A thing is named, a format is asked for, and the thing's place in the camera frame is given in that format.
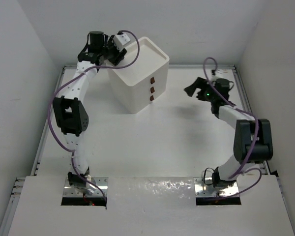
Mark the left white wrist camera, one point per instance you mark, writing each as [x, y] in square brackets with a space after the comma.
[121, 41]

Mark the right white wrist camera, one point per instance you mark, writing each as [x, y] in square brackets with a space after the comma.
[216, 74]

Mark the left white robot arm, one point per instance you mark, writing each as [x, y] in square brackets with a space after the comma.
[70, 114]

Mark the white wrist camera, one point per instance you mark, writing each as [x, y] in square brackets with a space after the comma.
[121, 41]
[216, 74]

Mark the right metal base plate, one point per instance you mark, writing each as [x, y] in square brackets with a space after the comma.
[204, 188]

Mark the white front cover board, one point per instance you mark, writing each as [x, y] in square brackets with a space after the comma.
[149, 207]

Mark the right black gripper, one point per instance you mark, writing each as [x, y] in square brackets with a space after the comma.
[200, 83]

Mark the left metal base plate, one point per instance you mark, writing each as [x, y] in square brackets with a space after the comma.
[89, 189]

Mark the metal base plate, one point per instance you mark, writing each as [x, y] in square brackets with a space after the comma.
[89, 189]
[204, 188]

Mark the white drawer cabinet box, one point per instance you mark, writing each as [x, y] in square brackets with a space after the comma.
[143, 82]

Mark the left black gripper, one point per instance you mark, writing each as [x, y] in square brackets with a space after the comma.
[119, 55]

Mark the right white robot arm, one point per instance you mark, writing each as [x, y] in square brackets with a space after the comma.
[253, 138]

